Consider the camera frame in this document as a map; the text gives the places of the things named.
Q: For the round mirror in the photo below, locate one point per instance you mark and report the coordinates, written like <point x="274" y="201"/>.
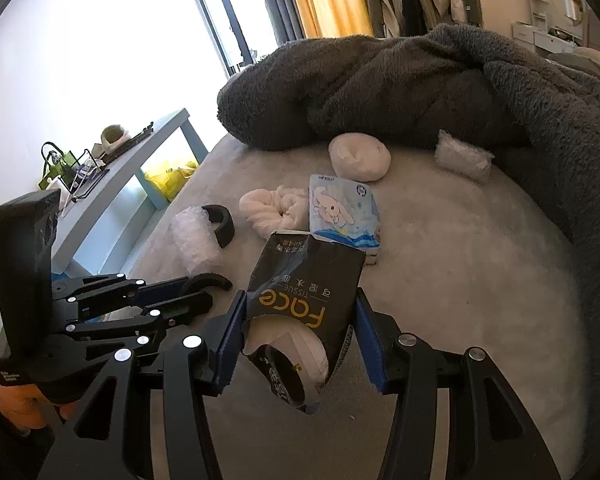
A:
<point x="575" y="7"/>

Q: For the dark-framed window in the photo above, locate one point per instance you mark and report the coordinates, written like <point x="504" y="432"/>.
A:
<point x="215" y="5"/>

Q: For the light blue side table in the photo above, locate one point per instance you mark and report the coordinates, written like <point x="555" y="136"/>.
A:
<point x="145" y="140"/>

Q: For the green handbag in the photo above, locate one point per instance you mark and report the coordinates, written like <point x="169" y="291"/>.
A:
<point x="47" y="177"/>

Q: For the white dresser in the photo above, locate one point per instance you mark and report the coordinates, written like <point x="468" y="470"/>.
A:
<point x="535" y="32"/>

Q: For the large bubble wrap roll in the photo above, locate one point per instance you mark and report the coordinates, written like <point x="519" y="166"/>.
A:
<point x="195" y="245"/>

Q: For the person's left hand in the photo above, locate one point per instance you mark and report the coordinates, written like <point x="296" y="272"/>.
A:
<point x="15" y="405"/>

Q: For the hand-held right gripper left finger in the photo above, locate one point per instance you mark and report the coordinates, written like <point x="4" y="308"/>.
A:
<point x="232" y="345"/>

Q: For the white rolled cloth ball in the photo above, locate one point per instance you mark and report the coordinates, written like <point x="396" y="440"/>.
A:
<point x="360" y="157"/>

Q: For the black tissue pack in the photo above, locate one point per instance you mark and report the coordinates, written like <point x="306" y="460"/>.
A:
<point x="300" y="280"/>

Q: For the green and white bowl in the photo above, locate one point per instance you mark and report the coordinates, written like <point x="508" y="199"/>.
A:
<point x="112" y="135"/>

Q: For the person's left forearm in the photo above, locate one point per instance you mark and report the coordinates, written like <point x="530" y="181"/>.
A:
<point x="10" y="452"/>

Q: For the grey fleece patterned blanket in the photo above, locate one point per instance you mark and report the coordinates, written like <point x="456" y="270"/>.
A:
<point x="380" y="90"/>

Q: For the dark stick bundle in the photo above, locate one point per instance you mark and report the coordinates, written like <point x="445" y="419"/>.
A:
<point x="137" y="136"/>

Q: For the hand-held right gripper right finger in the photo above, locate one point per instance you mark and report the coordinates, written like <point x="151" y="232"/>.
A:
<point x="369" y="345"/>

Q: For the yellow plastic bag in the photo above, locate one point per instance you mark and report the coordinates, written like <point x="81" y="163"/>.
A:
<point x="167" y="180"/>

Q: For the blue cartoon tissue pack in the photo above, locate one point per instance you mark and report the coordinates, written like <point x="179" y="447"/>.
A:
<point x="340" y="210"/>

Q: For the grey curtain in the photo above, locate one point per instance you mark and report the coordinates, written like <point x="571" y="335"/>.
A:
<point x="280" y="0"/>

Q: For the white crumpled cloth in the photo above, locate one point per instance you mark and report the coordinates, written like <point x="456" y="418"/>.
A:
<point x="270" y="207"/>

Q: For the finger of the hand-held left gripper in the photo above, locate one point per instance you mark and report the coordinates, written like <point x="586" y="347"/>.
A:
<point x="165" y="287"/>
<point x="190" y="305"/>

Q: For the grey bed mattress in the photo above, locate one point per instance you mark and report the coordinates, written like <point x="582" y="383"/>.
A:
<point x="455" y="270"/>

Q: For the beige pillow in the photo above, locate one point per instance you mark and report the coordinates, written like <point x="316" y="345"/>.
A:
<point x="595" y="57"/>

